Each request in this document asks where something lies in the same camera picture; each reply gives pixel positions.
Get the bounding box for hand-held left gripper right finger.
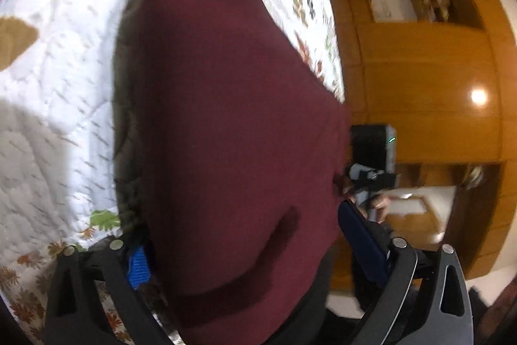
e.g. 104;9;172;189
338;200;474;345

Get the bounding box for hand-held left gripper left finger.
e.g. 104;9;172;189
42;234;171;345

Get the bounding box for maroon pants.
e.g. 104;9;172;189
113;0;353;345

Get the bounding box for person's right hand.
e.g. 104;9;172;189
365;193;391;223

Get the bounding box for orange wooden wardrobe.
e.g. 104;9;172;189
306;0;510;289

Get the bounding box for white floral quilt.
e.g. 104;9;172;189
0;0;347;345

